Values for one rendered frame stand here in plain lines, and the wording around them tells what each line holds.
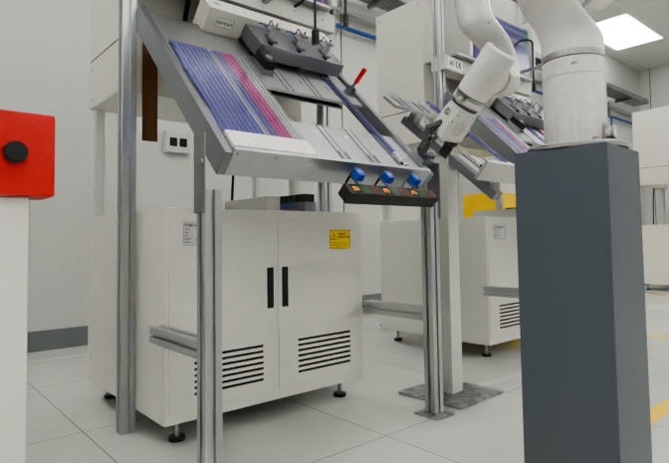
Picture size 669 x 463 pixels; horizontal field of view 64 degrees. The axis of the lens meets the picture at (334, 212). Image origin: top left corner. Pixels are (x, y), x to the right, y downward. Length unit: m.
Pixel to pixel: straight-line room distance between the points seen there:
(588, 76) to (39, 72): 2.62
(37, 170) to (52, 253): 1.90
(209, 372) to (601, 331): 0.77
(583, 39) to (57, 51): 2.62
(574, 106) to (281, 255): 0.91
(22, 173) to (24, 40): 2.07
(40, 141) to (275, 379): 0.92
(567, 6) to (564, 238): 0.45
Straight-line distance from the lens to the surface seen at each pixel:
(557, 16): 1.20
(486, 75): 1.40
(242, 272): 1.54
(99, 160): 2.04
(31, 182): 1.16
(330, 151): 1.41
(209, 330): 1.16
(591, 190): 1.09
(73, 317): 3.09
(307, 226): 1.67
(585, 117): 1.15
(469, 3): 1.49
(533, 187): 1.13
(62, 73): 3.18
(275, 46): 1.76
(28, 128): 1.17
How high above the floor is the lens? 0.53
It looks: 3 degrees up
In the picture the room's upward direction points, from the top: 1 degrees counter-clockwise
